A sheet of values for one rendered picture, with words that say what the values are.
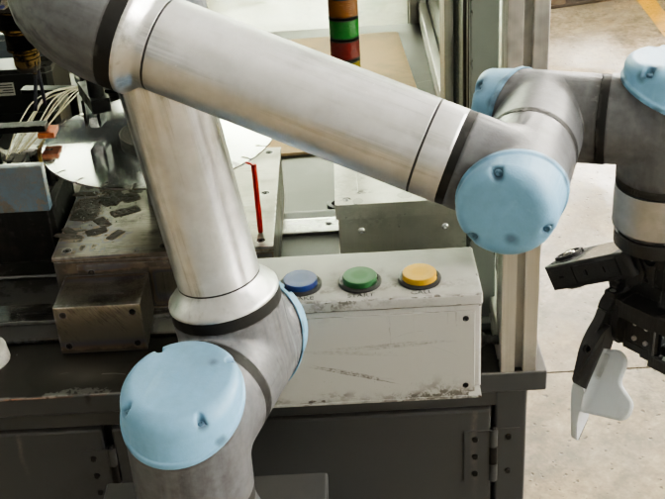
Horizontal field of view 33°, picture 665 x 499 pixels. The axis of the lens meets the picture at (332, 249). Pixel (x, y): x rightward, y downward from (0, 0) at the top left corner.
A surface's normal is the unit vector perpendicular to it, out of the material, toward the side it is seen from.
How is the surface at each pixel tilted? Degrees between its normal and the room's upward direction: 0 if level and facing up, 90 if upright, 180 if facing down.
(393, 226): 90
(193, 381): 7
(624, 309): 90
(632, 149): 101
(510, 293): 90
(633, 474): 0
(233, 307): 40
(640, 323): 90
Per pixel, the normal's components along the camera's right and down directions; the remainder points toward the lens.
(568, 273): -0.77, 0.39
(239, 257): 0.74, 0.17
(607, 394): -0.68, -0.17
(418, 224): 0.01, 0.50
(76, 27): -0.38, 0.29
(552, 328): -0.06, -0.87
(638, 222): -0.63, 0.41
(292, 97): -0.17, 0.11
